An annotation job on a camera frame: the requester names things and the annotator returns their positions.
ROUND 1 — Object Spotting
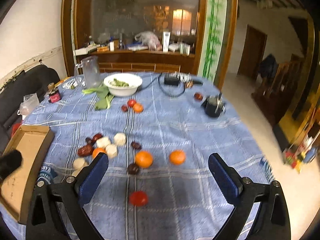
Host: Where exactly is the green leafy vegetable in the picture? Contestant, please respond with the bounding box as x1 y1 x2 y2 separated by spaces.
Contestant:
82 85 114 111

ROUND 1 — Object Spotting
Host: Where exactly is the dark jar pink label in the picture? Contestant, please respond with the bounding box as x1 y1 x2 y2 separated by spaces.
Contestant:
48 83 61 103

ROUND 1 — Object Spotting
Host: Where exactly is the small dark date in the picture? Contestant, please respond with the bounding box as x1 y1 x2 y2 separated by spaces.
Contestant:
131 141 142 150
85 137 93 145

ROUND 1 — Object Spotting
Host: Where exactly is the black power adapter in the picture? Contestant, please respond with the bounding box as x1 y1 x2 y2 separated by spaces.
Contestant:
164 75 180 86

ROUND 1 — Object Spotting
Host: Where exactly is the small glass plate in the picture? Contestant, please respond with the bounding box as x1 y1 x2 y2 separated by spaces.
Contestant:
62 77 85 89

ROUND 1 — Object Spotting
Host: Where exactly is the white ceramic bowl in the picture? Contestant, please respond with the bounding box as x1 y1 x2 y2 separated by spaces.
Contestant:
103 73 143 97

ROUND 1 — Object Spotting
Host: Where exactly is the large red date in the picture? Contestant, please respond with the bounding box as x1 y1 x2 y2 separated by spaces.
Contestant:
77 144 94 157

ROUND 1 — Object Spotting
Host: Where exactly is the wooden cabinet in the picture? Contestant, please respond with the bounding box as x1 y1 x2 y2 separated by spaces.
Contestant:
61 0 239 88

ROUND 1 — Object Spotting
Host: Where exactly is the dark purple plum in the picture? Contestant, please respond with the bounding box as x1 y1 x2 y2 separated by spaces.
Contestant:
127 163 140 175

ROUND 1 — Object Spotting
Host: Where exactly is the pink plastic bag cabinet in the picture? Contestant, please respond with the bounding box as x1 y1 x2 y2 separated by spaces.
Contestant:
135 31 162 51

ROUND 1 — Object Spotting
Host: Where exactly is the right orange tangerine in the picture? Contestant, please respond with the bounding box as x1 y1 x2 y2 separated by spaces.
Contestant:
169 150 186 165

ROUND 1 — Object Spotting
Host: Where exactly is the small dark red fruit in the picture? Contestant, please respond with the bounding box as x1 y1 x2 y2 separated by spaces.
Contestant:
121 105 128 112

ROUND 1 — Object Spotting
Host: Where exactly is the small orange tangerine far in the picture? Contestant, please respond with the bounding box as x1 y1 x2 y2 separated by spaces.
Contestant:
133 103 144 113

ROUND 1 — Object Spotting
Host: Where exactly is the brown cardboard box tray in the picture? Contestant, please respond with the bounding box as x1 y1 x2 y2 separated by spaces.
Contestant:
1 125 54 225

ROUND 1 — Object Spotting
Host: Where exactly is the large red tomato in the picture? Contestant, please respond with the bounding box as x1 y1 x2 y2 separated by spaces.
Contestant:
129 191 149 206

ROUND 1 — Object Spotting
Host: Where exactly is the small red tomato far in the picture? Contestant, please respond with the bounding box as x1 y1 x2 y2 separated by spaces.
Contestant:
127 99 137 108

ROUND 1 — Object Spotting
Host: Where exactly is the dark red date upper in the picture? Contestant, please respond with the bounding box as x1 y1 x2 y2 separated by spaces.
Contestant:
92 133 103 143

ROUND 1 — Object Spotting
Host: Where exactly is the white round cake top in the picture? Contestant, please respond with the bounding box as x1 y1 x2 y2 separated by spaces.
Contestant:
113 133 126 146

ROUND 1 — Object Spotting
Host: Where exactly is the wooden chair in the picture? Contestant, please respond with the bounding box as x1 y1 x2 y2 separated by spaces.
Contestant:
252 60 302 127

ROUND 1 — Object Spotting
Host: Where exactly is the blue plaid tablecloth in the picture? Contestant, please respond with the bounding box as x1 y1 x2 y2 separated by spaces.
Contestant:
24 73 272 239

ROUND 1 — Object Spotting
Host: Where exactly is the clear plastic pitcher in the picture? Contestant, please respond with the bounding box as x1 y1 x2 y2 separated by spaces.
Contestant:
74 56 102 88

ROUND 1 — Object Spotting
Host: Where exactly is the red plastic bag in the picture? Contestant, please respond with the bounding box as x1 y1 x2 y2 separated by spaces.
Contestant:
11 122 22 137

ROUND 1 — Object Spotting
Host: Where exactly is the large orange tangerine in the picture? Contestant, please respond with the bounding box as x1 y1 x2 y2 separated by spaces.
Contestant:
135 151 153 168

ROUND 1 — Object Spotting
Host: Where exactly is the black sofa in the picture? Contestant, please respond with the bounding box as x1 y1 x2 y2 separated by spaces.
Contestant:
0 64 60 152

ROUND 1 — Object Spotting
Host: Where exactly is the small dark date left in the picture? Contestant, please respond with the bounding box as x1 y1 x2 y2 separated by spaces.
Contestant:
85 137 93 145

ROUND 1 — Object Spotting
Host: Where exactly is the clear plastic bag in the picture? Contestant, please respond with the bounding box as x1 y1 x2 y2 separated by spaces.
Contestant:
17 93 40 116

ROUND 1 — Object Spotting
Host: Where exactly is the orange tangerine by cakes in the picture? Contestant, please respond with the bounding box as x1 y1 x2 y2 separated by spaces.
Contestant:
92 147 106 159

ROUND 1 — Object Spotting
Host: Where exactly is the red fruit near cup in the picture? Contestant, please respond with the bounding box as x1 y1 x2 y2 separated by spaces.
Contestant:
194 93 203 101

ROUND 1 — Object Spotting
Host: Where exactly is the white box on cabinet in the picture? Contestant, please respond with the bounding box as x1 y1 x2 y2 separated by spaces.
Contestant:
162 31 170 53

